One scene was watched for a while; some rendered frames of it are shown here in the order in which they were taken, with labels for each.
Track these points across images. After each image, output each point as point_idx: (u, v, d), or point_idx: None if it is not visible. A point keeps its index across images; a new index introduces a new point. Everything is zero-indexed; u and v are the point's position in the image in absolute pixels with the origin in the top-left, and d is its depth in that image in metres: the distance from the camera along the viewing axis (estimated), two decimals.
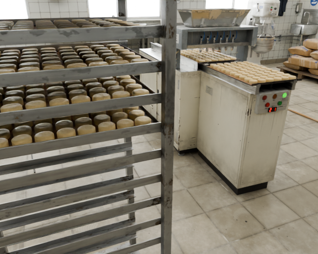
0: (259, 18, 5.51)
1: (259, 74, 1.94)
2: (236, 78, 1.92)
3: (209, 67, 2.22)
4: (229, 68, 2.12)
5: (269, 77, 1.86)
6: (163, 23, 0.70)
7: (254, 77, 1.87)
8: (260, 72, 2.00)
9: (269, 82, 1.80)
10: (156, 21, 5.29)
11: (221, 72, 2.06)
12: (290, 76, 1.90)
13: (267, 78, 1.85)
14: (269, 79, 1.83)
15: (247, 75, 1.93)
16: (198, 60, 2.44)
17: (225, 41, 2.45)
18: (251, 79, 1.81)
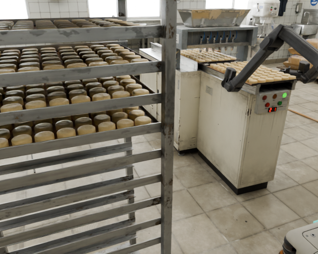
0: (259, 18, 5.51)
1: (259, 74, 1.94)
2: None
3: (209, 67, 2.22)
4: None
5: (269, 77, 1.86)
6: (163, 23, 0.70)
7: (254, 77, 1.87)
8: (260, 72, 2.00)
9: (269, 82, 1.80)
10: (156, 21, 5.29)
11: (221, 72, 2.06)
12: (290, 76, 1.90)
13: (267, 78, 1.85)
14: (269, 79, 1.83)
15: None
16: (198, 60, 2.44)
17: (225, 41, 2.45)
18: (251, 79, 1.81)
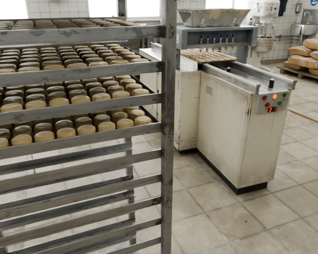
0: (259, 18, 5.51)
1: None
2: None
3: None
4: None
5: None
6: (163, 23, 0.70)
7: None
8: None
9: None
10: (156, 21, 5.29)
11: None
12: None
13: None
14: None
15: None
16: (198, 60, 2.44)
17: (225, 41, 2.45)
18: None
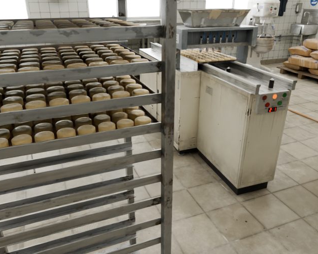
0: (259, 18, 5.51)
1: None
2: None
3: None
4: None
5: None
6: (163, 23, 0.70)
7: None
8: None
9: None
10: (156, 21, 5.29)
11: None
12: None
13: None
14: None
15: None
16: (198, 60, 2.44)
17: (225, 41, 2.45)
18: None
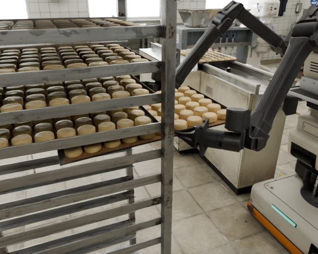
0: (259, 18, 5.51)
1: (180, 106, 1.05)
2: None
3: (84, 158, 0.79)
4: None
5: (202, 100, 1.08)
6: (163, 23, 0.70)
7: (202, 110, 1.00)
8: (160, 104, 1.07)
9: (219, 104, 1.07)
10: (156, 21, 5.29)
11: (145, 142, 0.85)
12: (184, 88, 1.23)
13: (203, 101, 1.07)
14: (211, 101, 1.07)
15: (184, 115, 0.97)
16: None
17: (225, 41, 2.45)
18: (223, 113, 0.96)
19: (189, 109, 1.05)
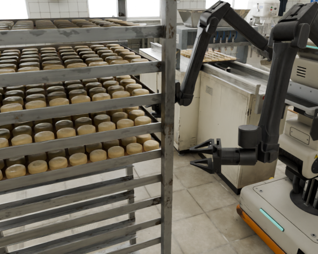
0: (259, 18, 5.51)
1: None
2: None
3: None
4: (34, 157, 0.83)
5: None
6: (163, 23, 0.70)
7: (129, 139, 0.93)
8: None
9: (153, 132, 1.01)
10: (156, 21, 5.29)
11: None
12: None
13: None
14: None
15: (107, 145, 0.90)
16: None
17: (225, 41, 2.45)
18: (149, 145, 0.90)
19: None
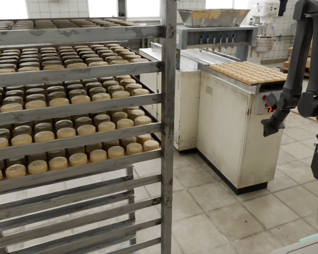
0: (259, 18, 5.51)
1: None
2: None
3: None
4: (34, 157, 0.83)
5: None
6: (163, 23, 0.70)
7: (129, 139, 0.93)
8: None
9: (153, 132, 1.01)
10: (156, 21, 5.29)
11: None
12: None
13: None
14: None
15: (107, 145, 0.90)
16: (246, 79, 1.84)
17: (225, 41, 2.45)
18: (149, 145, 0.90)
19: None
